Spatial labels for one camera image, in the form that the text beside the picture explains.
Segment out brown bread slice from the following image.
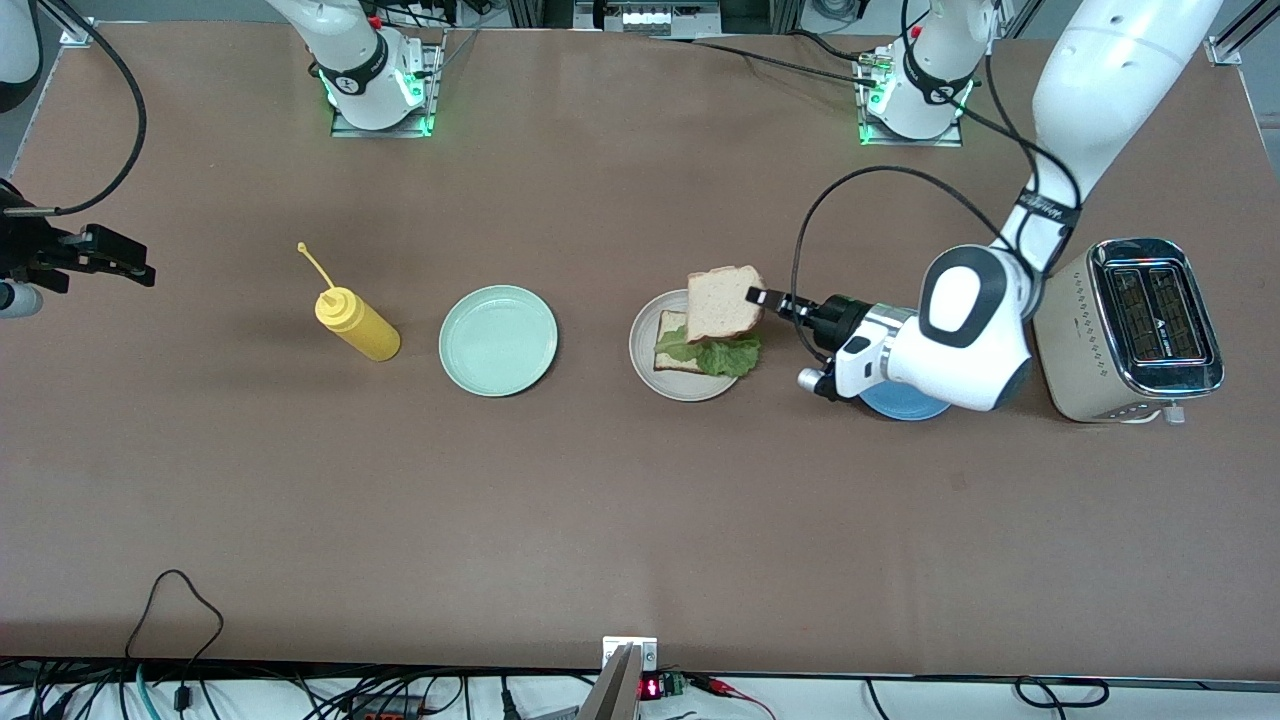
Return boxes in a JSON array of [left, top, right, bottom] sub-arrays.
[[653, 310, 706, 373], [685, 265, 767, 344]]

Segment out green lettuce leaf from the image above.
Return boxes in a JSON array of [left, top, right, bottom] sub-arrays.
[[655, 325, 763, 379]]

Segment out yellow mustard squeeze bottle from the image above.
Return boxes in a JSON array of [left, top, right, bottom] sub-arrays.
[[296, 241, 402, 362]]

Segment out blue plate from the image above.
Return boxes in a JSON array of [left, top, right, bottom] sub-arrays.
[[858, 385, 953, 422]]

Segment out beige plate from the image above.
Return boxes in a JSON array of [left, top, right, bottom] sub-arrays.
[[628, 288, 750, 403]]

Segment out mint green plate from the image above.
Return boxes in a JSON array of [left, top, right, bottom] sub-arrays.
[[438, 285, 559, 398]]

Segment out beige chrome toaster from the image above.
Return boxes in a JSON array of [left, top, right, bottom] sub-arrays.
[[1033, 238, 1226, 426]]

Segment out power unit white lights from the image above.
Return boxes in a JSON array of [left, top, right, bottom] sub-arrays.
[[573, 0, 723, 41]]

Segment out red clip leads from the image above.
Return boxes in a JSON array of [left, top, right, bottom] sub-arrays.
[[690, 674, 779, 720]]

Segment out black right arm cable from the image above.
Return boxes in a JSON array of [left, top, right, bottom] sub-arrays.
[[3, 0, 149, 217]]

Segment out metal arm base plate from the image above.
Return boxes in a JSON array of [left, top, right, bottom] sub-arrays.
[[330, 28, 446, 139], [860, 55, 966, 149]]

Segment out aluminium frame corner bracket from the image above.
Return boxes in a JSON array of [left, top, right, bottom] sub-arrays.
[[1205, 0, 1280, 68], [45, 0, 98, 47]]

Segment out black cable across table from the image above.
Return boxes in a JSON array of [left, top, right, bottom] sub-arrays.
[[648, 36, 881, 86]]

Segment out small metal bracket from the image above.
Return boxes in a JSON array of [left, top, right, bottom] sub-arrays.
[[602, 636, 660, 673]]

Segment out black coiled cable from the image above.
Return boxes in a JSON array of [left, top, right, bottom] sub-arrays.
[[1013, 677, 1111, 710]]

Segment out grey camera mount beam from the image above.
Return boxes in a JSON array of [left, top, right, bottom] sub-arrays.
[[577, 644, 642, 720]]

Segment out thin black cable loop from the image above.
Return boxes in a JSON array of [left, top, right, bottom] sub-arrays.
[[123, 569, 225, 713]]

